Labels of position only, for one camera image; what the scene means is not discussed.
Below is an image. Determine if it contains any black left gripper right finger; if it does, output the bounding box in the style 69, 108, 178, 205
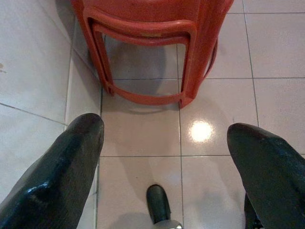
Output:
226, 123, 305, 229

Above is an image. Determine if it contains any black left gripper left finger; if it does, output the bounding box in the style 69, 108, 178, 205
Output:
0, 113, 105, 229

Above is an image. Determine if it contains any red plastic stool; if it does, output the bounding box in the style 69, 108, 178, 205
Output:
91, 22, 219, 107
70, 0, 235, 109

